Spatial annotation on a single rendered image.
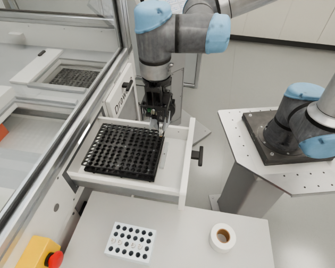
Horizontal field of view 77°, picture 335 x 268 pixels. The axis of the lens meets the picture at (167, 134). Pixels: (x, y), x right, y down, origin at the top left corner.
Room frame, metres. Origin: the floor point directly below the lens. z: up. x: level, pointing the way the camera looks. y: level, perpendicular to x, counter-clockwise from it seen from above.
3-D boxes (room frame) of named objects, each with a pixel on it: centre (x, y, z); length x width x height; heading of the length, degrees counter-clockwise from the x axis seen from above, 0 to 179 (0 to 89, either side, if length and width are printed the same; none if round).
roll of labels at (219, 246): (0.18, -0.16, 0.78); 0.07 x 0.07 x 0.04
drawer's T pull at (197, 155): (0.38, -0.09, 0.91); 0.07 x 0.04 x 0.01; 170
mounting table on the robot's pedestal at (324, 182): (0.55, -0.48, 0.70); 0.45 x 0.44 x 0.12; 95
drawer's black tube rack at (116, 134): (0.42, 0.13, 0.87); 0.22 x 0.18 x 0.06; 80
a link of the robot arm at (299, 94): (0.55, -0.45, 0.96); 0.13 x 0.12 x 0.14; 177
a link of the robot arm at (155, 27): (0.46, 0.03, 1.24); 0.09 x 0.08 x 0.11; 87
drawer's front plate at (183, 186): (0.39, -0.06, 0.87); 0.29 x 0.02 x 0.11; 170
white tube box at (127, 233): (0.17, 0.10, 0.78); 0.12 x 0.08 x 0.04; 79
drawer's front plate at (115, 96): (0.75, 0.20, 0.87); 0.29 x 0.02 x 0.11; 170
